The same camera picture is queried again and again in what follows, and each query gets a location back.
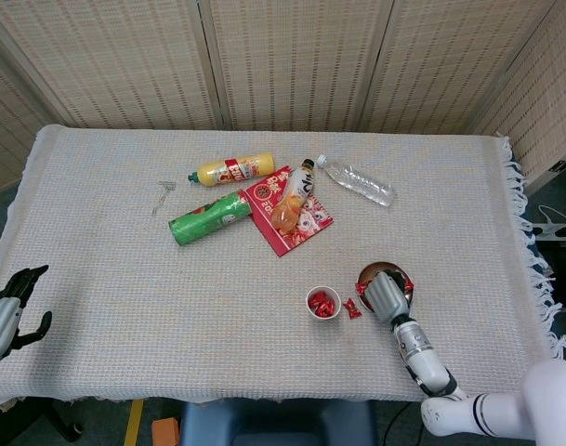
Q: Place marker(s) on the round metal plate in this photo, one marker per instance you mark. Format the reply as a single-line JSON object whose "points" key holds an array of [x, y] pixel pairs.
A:
{"points": [[380, 268]]}

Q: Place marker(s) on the red printed booklet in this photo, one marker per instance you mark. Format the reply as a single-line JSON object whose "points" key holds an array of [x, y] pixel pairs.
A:
{"points": [[282, 239]]}

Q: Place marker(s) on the orange drink bottle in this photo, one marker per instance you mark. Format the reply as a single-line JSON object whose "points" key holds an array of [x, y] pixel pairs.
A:
{"points": [[287, 209]]}

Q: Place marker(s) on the black wall socket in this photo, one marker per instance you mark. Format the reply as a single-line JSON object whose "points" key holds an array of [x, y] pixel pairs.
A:
{"points": [[562, 166]]}

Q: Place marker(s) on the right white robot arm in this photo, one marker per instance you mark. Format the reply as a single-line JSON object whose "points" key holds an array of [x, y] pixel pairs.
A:
{"points": [[422, 353]]}

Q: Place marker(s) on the orange block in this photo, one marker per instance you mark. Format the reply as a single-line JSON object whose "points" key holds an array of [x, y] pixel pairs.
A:
{"points": [[165, 432]]}

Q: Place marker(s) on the green cylindrical can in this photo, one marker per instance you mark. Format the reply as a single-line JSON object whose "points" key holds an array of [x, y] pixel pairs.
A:
{"points": [[199, 223]]}

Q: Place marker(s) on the red candy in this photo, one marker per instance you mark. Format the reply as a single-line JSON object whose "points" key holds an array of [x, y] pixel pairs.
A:
{"points": [[352, 310]]}

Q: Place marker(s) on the black stand leg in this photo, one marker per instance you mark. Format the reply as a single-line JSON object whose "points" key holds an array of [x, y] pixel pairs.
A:
{"points": [[55, 418]]}

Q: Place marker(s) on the beige woven tablecloth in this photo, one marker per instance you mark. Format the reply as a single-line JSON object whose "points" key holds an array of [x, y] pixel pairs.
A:
{"points": [[217, 302]]}

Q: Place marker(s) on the clear plastic water bottle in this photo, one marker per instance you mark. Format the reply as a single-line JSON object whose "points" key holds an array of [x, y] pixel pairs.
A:
{"points": [[361, 183]]}

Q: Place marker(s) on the woven folding screen panel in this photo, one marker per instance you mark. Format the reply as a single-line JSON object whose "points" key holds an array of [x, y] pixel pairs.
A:
{"points": [[296, 60], [547, 107], [450, 65], [124, 60], [3, 130]]}

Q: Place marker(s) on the white paper cup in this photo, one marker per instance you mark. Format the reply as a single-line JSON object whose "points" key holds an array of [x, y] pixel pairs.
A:
{"points": [[324, 318]]}

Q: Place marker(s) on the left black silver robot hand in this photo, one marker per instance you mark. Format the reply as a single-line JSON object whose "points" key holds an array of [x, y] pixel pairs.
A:
{"points": [[3, 325]]}

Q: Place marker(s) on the heap of red candies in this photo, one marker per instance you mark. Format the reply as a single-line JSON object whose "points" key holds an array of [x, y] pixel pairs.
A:
{"points": [[322, 302], [360, 288]]}

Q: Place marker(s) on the blue padded seat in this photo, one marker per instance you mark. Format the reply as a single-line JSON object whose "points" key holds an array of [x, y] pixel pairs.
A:
{"points": [[273, 420]]}

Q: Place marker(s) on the right silver orange-tipped robot hand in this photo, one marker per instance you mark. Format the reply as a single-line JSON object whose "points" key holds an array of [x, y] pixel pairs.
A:
{"points": [[388, 297]]}

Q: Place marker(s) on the yellow plastic bottle green cap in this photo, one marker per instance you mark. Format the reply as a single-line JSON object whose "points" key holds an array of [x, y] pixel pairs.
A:
{"points": [[213, 172]]}

